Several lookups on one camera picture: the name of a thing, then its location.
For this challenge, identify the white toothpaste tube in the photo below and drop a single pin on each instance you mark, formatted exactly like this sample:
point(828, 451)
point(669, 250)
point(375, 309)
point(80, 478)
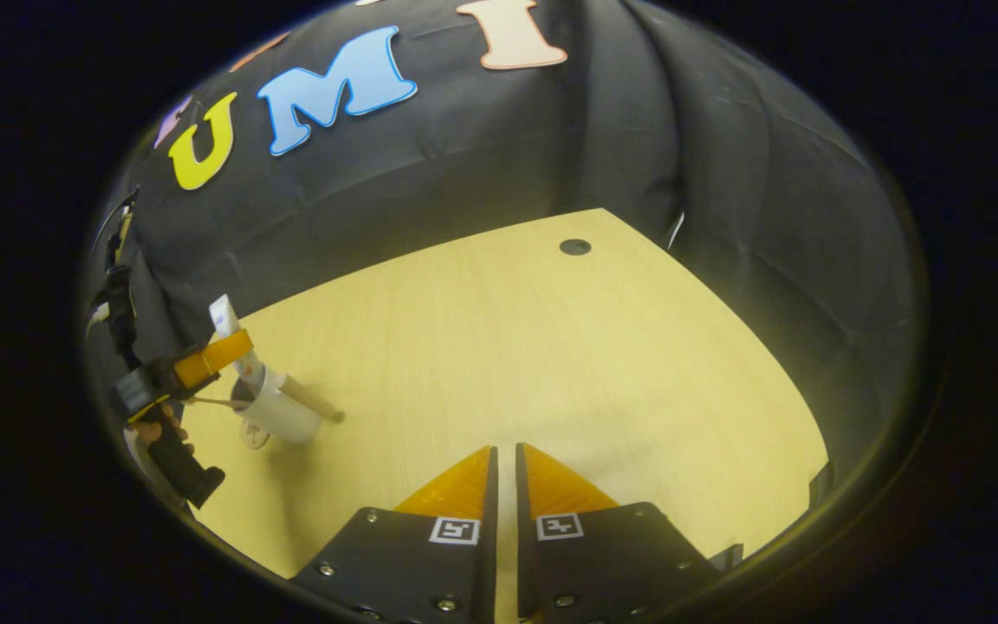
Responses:
point(226, 316)

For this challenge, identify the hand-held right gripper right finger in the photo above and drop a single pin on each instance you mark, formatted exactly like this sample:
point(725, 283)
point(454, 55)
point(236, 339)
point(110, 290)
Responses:
point(603, 563)

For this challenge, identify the black backdrop cloth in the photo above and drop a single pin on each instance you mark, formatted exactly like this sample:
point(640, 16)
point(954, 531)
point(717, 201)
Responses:
point(508, 147)

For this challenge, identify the white cup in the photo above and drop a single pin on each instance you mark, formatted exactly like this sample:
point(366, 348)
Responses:
point(282, 412)

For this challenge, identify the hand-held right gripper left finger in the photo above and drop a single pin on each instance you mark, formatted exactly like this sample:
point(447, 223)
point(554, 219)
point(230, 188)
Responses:
point(412, 572)

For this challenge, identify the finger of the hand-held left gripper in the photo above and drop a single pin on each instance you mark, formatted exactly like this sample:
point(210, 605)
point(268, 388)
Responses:
point(213, 357)

